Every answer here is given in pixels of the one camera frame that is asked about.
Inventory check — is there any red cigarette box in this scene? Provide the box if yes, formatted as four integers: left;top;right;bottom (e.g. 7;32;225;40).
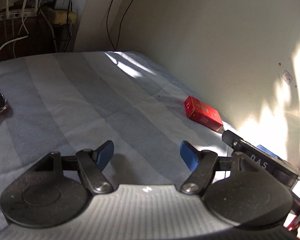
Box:
184;96;223;132

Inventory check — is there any striped grey bed sheet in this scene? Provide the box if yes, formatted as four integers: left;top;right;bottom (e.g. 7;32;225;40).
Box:
0;51;230;231

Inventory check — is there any black router box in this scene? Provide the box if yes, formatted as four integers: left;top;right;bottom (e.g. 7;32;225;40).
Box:
52;0;72;10

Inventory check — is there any small wall sticker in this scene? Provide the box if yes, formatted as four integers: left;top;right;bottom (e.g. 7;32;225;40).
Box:
281;70;293;85

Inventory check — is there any thin black wall cable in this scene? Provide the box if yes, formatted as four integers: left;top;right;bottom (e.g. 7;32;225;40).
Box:
105;0;144;51

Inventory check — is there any white cable bundle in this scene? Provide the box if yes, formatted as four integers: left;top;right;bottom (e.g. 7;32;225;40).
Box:
0;0;56;66

